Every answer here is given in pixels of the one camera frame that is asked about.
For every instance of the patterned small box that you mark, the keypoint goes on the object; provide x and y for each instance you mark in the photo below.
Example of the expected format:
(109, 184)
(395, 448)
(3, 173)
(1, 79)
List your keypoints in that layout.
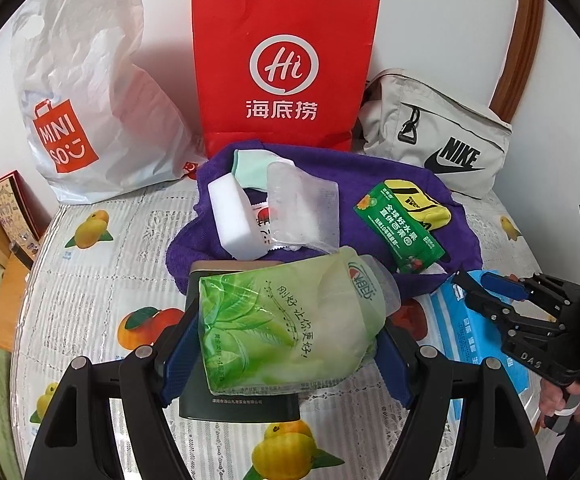
(12, 210)

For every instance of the clear plastic bag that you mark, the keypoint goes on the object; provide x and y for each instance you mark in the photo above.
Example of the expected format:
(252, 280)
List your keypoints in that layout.
(305, 205)

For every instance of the green snack packet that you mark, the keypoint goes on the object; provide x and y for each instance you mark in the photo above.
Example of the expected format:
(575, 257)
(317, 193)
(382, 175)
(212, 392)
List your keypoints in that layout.
(399, 230)

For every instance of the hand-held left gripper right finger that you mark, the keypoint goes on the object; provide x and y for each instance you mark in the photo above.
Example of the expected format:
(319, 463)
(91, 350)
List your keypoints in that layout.
(389, 365)

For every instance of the purple towel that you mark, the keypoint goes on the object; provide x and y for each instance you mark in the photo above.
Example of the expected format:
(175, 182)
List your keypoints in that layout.
(364, 170)

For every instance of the yellow small bag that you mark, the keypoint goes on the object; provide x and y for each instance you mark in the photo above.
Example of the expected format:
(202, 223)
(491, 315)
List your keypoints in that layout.
(427, 207)

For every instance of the small white red packet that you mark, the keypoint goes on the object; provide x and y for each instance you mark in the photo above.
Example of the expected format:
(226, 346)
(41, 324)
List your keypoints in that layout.
(266, 217)

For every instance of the white sponge block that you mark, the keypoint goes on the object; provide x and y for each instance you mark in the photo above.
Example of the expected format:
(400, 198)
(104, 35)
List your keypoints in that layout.
(235, 215)

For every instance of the person's right hand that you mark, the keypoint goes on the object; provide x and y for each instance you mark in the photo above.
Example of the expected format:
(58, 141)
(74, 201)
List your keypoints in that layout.
(547, 405)

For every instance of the wooden headboard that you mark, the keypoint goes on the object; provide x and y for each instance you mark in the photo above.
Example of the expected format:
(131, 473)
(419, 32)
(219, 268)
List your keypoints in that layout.
(0, 300)

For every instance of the wooden door frame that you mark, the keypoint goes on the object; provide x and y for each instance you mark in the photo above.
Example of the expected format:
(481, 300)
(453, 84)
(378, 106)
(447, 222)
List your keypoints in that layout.
(519, 45)

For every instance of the white plastic shopping bag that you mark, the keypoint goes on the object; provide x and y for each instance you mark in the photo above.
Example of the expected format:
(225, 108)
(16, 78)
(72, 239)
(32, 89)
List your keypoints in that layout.
(95, 85)

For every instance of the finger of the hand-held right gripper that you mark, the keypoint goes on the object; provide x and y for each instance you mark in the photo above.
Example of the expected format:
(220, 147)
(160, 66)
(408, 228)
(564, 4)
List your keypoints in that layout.
(489, 307)
(504, 285)

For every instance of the red paper bag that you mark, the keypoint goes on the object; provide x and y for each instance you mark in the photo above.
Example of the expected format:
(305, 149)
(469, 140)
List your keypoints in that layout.
(285, 60)

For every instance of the fruit print tablecloth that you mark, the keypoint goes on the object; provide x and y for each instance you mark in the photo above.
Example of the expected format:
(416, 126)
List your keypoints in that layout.
(110, 270)

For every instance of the blue tissue pack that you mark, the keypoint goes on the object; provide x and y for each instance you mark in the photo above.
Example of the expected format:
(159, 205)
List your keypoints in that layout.
(474, 350)

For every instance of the grey waist bag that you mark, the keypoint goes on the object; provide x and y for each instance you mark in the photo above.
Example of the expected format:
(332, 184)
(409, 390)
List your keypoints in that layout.
(444, 130)

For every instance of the dark green tin box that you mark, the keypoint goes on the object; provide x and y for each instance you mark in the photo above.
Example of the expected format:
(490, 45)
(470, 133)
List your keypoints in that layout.
(235, 405)

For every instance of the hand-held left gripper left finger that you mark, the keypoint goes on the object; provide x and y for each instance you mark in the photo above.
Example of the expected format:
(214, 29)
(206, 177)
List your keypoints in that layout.
(177, 360)

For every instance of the green tissue pack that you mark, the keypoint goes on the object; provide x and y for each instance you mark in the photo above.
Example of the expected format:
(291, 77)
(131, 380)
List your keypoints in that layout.
(290, 320)

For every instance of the mint green cloth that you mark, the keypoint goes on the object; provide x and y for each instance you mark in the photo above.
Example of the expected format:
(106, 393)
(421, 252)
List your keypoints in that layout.
(250, 167)

